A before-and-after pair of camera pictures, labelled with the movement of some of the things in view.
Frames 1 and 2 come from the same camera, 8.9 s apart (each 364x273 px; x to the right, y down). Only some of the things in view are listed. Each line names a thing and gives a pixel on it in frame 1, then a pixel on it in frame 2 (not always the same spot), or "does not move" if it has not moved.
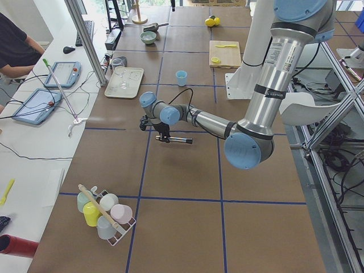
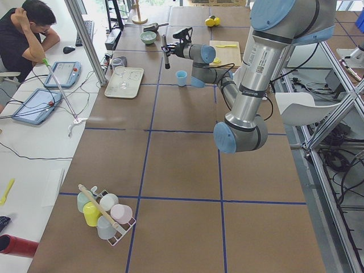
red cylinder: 12,245 does not move
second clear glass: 119,67 does not move
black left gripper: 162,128 → 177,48
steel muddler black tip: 168,139 → 167,63
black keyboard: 90,26 does not move
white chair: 298,108 does not move
